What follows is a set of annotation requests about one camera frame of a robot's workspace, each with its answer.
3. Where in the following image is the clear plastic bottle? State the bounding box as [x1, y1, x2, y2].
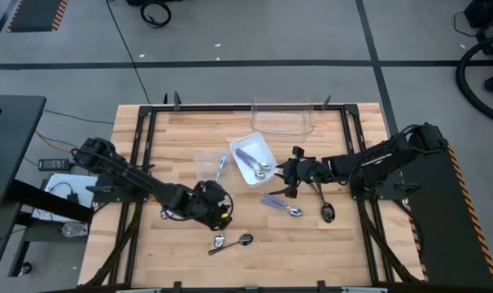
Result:
[60, 222, 89, 238]

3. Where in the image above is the thick black hose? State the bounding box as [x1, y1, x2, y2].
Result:
[455, 34, 493, 127]

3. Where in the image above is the thin black cable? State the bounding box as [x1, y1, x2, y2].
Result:
[42, 108, 115, 125]

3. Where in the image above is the black mat with hazard stripes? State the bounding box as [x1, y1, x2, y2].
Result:
[6, 0, 70, 33]
[392, 142, 493, 290]

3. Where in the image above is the coiled black cable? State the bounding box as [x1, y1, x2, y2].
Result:
[139, 0, 173, 29]

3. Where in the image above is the black desk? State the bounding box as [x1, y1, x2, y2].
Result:
[0, 94, 95, 293]

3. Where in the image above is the black equipment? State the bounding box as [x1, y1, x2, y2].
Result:
[464, 0, 493, 56]

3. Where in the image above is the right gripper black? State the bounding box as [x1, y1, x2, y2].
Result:
[268, 146, 327, 199]

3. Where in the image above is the white plastic bin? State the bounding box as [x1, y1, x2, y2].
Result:
[229, 132, 281, 189]

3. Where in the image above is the large clear plastic container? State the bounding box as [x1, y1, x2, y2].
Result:
[250, 96, 315, 142]

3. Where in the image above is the small clear plastic container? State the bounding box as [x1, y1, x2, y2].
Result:
[193, 146, 235, 192]

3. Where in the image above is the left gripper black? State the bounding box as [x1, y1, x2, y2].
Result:
[192, 179, 234, 232]

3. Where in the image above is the yellow cable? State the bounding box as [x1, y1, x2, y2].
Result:
[34, 130, 79, 154]

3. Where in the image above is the black power adapter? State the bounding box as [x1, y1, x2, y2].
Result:
[37, 158, 71, 173]

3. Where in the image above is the purple-handled spoon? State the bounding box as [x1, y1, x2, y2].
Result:
[264, 193, 303, 216]
[234, 148, 273, 172]
[261, 197, 304, 218]
[236, 153, 268, 181]

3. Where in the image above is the long black floor cable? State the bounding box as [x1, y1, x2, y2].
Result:
[105, 0, 151, 105]

